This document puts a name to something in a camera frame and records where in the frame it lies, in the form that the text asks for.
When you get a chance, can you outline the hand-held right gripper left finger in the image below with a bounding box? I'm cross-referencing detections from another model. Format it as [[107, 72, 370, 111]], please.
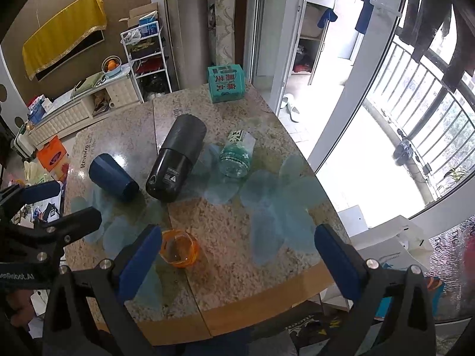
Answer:
[[42, 225, 163, 356]]

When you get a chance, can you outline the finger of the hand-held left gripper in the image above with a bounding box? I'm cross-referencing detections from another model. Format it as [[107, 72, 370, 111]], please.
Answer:
[[34, 208, 102, 265], [0, 181, 62, 216]]

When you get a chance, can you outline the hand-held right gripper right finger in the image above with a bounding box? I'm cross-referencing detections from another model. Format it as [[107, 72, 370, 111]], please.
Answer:
[[315, 224, 436, 356]]

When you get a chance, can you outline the dark blue cup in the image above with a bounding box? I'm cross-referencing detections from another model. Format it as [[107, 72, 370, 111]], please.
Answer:
[[88, 153, 140, 203]]

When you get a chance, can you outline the orange transparent cup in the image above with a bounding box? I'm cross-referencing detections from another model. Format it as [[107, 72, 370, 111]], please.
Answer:
[[159, 230, 201, 268]]

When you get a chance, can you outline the orange box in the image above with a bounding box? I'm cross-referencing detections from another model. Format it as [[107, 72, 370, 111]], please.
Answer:
[[36, 136, 70, 183]]

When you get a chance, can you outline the white suitcase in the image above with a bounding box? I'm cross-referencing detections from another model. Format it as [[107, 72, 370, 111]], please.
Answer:
[[13, 122, 36, 161]]

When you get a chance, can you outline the white cardboard box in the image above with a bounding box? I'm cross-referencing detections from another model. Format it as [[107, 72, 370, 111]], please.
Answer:
[[338, 204, 433, 269]]

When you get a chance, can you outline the blue box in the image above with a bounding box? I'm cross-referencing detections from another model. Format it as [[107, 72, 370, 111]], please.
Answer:
[[28, 96, 54, 124]]

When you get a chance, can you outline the white low cabinet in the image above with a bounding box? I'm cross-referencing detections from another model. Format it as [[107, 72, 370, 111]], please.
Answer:
[[26, 63, 145, 149]]

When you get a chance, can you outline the black thermos bottle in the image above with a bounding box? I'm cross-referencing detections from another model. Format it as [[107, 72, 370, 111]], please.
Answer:
[[145, 114, 207, 203]]

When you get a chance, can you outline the pair of dark shoes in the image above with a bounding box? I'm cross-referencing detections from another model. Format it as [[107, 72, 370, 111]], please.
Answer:
[[392, 139, 414, 167]]

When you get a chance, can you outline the fruit bowl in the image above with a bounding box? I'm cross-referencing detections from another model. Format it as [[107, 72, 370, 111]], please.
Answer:
[[102, 56, 122, 78]]

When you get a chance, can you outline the black television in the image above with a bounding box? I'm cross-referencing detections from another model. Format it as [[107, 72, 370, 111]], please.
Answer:
[[35, 30, 105, 81]]

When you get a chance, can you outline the clear plastic bottle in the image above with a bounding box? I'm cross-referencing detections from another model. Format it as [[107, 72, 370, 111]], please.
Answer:
[[219, 130, 256, 179]]

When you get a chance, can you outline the potted plant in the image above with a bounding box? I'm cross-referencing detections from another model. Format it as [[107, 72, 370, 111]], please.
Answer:
[[438, 167, 467, 193]]

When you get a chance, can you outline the yellow fringed cloth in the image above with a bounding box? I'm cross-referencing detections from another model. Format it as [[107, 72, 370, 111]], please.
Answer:
[[22, 0, 107, 81]]

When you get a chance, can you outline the balcony railing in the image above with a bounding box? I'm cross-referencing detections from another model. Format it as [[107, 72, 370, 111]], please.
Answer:
[[362, 37, 475, 208]]

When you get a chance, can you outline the teal tissue pack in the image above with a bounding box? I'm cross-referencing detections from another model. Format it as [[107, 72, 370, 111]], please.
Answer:
[[207, 64, 246, 104]]

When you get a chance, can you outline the open cardboard box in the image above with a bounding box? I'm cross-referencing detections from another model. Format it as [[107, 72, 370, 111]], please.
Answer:
[[119, 2, 160, 38]]

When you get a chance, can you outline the white cupboard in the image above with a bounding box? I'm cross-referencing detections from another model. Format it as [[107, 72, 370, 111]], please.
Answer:
[[293, 0, 353, 86]]

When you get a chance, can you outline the dark hanging garment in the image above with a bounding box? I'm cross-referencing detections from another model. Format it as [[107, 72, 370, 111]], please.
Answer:
[[441, 7, 475, 90], [399, 0, 455, 63]]

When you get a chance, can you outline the blue cloth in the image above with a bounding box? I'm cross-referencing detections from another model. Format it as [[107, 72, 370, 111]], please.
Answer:
[[316, 7, 338, 29]]

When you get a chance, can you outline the patterned curtain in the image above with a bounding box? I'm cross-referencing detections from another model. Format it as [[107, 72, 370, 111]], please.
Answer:
[[213, 0, 238, 69]]

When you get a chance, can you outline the blue hanging garment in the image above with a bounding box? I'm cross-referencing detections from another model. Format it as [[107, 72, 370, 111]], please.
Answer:
[[354, 0, 383, 34]]

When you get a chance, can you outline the white wire shelf rack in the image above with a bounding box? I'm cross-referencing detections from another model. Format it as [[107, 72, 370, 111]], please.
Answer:
[[121, 20, 173, 101]]

